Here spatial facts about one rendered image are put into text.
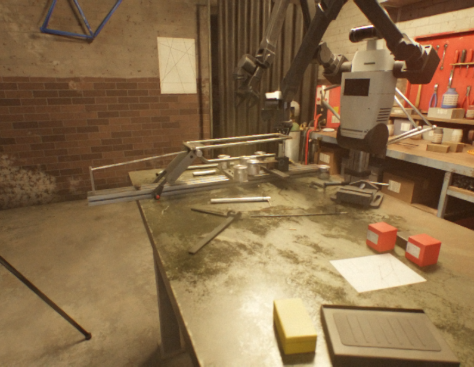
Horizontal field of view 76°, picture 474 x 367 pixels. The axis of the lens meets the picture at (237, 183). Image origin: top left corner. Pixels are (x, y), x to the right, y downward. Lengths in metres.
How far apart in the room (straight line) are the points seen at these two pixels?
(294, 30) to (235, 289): 3.64
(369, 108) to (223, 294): 1.22
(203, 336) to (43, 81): 3.41
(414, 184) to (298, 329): 1.96
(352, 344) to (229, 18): 3.41
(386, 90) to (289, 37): 2.45
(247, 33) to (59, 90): 2.04
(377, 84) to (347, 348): 1.28
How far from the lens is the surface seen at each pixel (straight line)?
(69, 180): 3.85
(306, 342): 0.49
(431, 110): 2.90
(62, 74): 3.71
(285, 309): 0.51
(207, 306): 0.56
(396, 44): 1.43
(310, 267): 0.67
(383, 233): 0.76
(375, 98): 1.59
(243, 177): 1.05
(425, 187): 2.46
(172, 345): 1.69
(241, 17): 3.70
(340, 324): 0.52
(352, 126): 1.65
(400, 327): 0.54
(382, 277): 0.69
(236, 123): 3.61
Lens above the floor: 1.24
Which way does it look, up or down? 18 degrees down
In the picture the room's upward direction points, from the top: straight up
